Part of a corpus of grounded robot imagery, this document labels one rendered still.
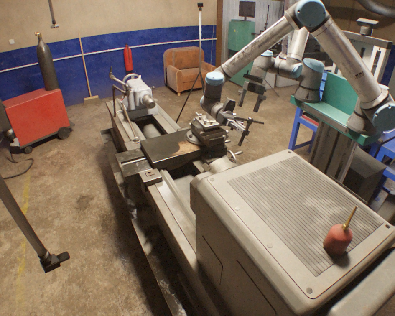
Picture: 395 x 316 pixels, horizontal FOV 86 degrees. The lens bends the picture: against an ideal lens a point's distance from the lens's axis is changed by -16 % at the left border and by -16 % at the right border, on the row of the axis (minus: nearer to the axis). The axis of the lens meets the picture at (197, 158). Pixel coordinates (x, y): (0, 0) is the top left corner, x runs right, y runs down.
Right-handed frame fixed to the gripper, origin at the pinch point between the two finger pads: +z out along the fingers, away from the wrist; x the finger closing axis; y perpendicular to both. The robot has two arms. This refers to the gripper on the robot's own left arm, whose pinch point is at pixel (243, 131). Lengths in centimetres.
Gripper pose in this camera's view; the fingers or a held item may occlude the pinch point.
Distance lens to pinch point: 115.2
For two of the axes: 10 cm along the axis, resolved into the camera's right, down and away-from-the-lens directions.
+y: -3.5, 8.3, 4.3
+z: 4.7, 5.5, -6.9
